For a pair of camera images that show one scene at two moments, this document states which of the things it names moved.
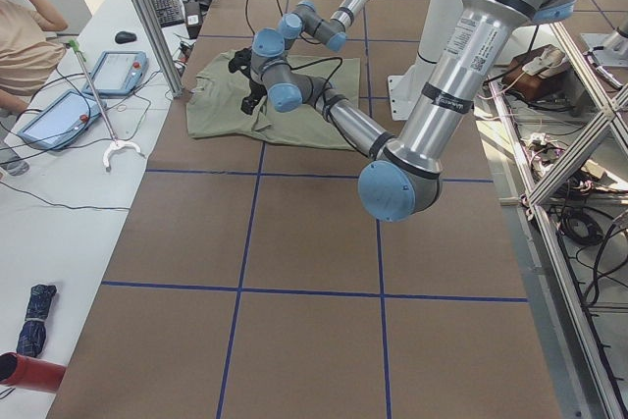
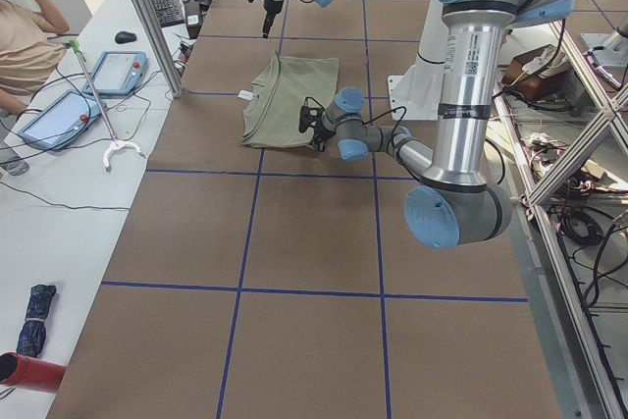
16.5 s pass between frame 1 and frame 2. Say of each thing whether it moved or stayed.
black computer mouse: stayed
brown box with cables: stayed
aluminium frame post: stayed
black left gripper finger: moved
